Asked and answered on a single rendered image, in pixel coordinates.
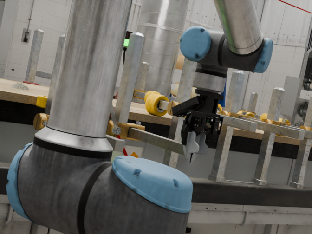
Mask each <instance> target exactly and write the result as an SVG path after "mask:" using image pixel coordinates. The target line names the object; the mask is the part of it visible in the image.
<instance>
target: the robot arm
mask: <svg viewBox="0 0 312 234"><path fill-rule="evenodd" d="M213 1H214V4H215V7H216V10H217V13H218V16H219V19H220V22H221V25H222V28H223V31H224V32H222V31H218V30H211V29H206V28H204V27H202V26H192V27H190V28H188V29H187V30H186V31H185V32H184V33H183V34H182V36H181V39H180V50H181V53H182V54H183V56H184V57H186V58H187V59H188V60H190V61H194V62H197V66H196V71H195V76H194V81H193V85H192V86H193V87H195V88H197V89H195V93H196V94H200V96H196V97H194V98H191V99H189V100H187V101H185V102H183V103H180V104H178V105H176V106H174V107H172V114H173V116H177V117H184V116H186V118H185V120H184V121H183V125H182V129H181V138H182V145H183V151H184V154H185V157H186V160H187V162H188V163H192V162H193V160H194V159H195V158H196V156H197V155H198V154H206V153H207V152H208V146H207V145H206V144H205V139H206V136H207V134H208V133H209V134H213V135H217V134H219V135H220V133H221V128H222V123H223V119H224V117H221V116H220V115H218V114H216V113H217V109H218V104H219V100H223V98H224V96H223V95H220V94H219V92H220V93H223V91H224V87H225V82H226V77H227V73H228V68H233V69H238V70H243V71H248V72H253V73H255V72H256V73H264V72H265V71H266V70H267V68H268V66H269V63H270V60H271V56H272V52H273V41H272V40H271V39H269V38H263V35H262V32H261V30H260V25H259V22H258V18H257V13H256V10H255V6H254V0H213ZM132 2H133V0H72V3H71V9H70V14H69V19H68V23H67V28H66V33H65V40H64V44H63V49H62V54H61V59H60V63H59V69H58V75H57V80H56V84H55V89H54V94H53V99H52V105H51V110H50V115H49V120H48V124H47V125H46V127H44V128H43V129H41V130H40V131H38V132H37V133H35V136H34V141H33V143H29V144H27V145H25V146H24V149H21V150H19V151H18V153H17V154H16V155H15V157H14V159H13V160H12V163H11V165H10V168H9V171H8V175H7V179H8V180H9V182H8V184H7V185H6V190H7V196H8V200H9V202H10V204H11V206H12V208H13V209H14V211H15V212H16V213H17V214H19V215H20V216H22V217H24V218H26V219H28V220H30V221H31V222H33V223H35V224H37V225H42V226H45V227H47V228H51V229H53V230H56V231H59V232H62V233H64V234H185V232H186V227H187V223H188V218H189V213H190V210H191V207H192V205H191V200H192V193H193V184H192V181H191V180H190V178H189V177H188V176H187V175H185V174H184V173H182V172H180V171H178V170H176V169H175V168H172V167H169V166H167V165H164V164H161V163H158V162H154V161H151V160H148V159H144V158H136V157H133V156H117V157H116V158H115V160H114V161H113V163H111V158H112V152H113V147H112V146H111V144H110V143H109V141H108V140H107V138H106V130H107V126H108V121H109V116H110V111H111V105H112V100H113V96H114V91H115V87H116V82H117V76H118V71H119V66H120V61H121V56H122V52H123V47H124V41H125V36H126V32H127V27H128V22H129V17H130V11H131V6H132ZM220 121H221V125H220V130H218V127H219V122H220ZM193 130H196V131H197V133H195V132H194V131H193ZM191 131H192V132H191Z"/></svg>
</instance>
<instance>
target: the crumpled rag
mask: <svg viewBox="0 0 312 234"><path fill-rule="evenodd" d="M11 87H14V88H17V89H19V88H20V89H24V90H29V88H28V87H27V86H24V84H23V83H21V84H19V83H18V82H17V83H16V84H14V85H13V86H11Z"/></svg>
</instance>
